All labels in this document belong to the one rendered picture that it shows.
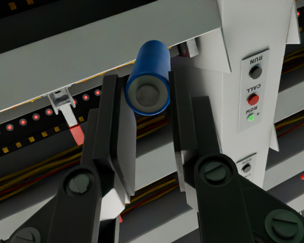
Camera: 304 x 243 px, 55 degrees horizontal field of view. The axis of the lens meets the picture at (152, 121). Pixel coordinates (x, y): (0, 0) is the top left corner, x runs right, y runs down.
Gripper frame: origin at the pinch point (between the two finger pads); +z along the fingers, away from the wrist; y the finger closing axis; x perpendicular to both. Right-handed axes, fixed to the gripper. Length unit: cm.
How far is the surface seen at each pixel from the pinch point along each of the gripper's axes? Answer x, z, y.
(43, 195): -30.4, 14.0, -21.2
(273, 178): -46, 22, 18
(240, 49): -13.0, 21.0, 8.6
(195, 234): -70, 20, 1
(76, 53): -6.5, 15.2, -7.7
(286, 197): -69, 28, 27
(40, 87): -7.8, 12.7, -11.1
